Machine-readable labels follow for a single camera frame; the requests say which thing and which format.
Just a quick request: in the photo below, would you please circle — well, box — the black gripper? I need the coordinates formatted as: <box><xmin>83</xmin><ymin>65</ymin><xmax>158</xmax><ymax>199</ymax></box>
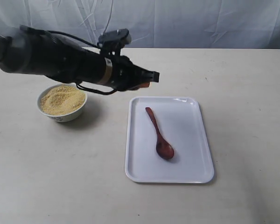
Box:
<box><xmin>109</xmin><ymin>56</ymin><xmax>160</xmax><ymax>91</ymax></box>

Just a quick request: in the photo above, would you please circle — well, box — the brown wooden spoon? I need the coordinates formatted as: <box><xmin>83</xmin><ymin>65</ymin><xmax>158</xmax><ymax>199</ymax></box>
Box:
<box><xmin>145</xmin><ymin>107</ymin><xmax>175</xmax><ymax>160</ymax></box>

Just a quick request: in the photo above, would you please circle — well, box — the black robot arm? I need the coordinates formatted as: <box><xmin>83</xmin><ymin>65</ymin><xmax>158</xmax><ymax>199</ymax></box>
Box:
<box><xmin>0</xmin><ymin>26</ymin><xmax>160</xmax><ymax>93</ymax></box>

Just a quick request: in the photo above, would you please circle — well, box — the yellow millet grain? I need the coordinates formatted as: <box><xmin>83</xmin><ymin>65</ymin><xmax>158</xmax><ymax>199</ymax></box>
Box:
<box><xmin>40</xmin><ymin>85</ymin><xmax>86</xmax><ymax>116</ymax></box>

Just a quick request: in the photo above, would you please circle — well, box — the white plastic tray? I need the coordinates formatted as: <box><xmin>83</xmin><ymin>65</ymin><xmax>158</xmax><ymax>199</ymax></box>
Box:
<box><xmin>125</xmin><ymin>96</ymin><xmax>215</xmax><ymax>184</ymax></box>

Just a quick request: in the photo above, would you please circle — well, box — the grey backdrop curtain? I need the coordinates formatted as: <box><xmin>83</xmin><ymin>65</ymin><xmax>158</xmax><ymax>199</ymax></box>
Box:
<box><xmin>0</xmin><ymin>0</ymin><xmax>280</xmax><ymax>49</ymax></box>

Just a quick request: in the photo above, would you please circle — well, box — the white ceramic bowl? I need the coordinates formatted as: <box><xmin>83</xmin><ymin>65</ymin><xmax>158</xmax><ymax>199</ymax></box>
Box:
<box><xmin>37</xmin><ymin>84</ymin><xmax>88</xmax><ymax>123</ymax></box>

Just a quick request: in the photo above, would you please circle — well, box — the black cable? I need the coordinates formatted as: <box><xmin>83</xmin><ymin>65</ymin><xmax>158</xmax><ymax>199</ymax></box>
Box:
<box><xmin>76</xmin><ymin>81</ymin><xmax>119</xmax><ymax>95</ymax></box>

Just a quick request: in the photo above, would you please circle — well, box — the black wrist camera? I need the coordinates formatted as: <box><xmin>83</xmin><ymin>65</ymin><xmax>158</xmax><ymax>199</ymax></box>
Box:
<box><xmin>98</xmin><ymin>28</ymin><xmax>132</xmax><ymax>56</ymax></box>

